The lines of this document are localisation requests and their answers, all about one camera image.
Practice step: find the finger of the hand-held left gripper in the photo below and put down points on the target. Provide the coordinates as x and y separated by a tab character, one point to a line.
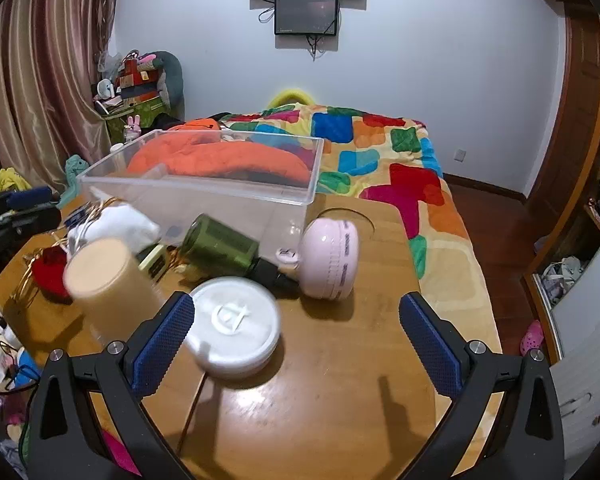
35	220
30	196

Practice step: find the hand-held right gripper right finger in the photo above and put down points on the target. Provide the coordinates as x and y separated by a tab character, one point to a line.
430	345

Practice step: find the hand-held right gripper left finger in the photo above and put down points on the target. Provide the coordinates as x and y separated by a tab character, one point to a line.
162	350

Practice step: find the red pouch with gold ribbon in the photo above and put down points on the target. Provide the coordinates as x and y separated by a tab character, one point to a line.
50	272

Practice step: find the white round lidded jar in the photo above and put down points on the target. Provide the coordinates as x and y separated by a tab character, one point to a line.
235	320

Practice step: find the beige cylindrical container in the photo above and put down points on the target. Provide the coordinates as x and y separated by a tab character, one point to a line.
110	285

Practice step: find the white cloth pouch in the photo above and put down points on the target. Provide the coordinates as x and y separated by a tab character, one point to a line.
120	227

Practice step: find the clear plastic box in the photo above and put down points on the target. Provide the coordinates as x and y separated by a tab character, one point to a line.
205	197

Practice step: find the yellow cloth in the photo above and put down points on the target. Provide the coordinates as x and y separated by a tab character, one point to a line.
10	180

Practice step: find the teal cloth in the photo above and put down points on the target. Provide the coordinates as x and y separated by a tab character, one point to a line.
75	172

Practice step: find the wooden desk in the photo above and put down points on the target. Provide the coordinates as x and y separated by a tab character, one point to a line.
355	360

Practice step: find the small dark bottle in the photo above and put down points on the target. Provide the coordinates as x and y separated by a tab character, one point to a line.
150	261

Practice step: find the pink slipper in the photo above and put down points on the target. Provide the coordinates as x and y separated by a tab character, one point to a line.
531	337

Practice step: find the striped pink curtain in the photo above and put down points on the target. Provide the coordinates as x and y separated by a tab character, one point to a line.
35	85

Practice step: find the pink rabbit toy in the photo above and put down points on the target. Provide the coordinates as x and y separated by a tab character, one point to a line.
132	129

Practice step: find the green storage box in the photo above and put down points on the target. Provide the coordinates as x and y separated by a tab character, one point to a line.
140	117

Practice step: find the grey white bag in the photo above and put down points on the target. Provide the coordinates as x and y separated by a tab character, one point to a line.
562	277

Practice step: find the patchwork cloth bag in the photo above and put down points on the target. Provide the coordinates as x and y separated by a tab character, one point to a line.
135	80

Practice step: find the white wardrobe door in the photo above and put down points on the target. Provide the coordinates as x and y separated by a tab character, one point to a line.
587	335

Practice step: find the dark purple garment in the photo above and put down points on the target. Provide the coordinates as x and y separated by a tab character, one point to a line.
170	121

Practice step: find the orange quilted jacket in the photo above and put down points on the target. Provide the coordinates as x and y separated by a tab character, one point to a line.
205	152

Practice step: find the grey plush cushion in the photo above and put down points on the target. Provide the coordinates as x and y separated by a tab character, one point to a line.
172	77

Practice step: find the colourful patchwork blanket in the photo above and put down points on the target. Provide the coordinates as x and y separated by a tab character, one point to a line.
380	160

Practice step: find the brown wooden door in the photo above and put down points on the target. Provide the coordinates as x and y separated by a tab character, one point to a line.
575	110

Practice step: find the yellow hoop cushion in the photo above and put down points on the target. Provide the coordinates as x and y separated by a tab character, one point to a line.
289	95

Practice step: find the white wall socket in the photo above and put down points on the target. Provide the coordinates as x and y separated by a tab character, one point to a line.
459	155

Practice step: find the small black wall monitor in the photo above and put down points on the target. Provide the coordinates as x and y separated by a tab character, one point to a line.
306	15

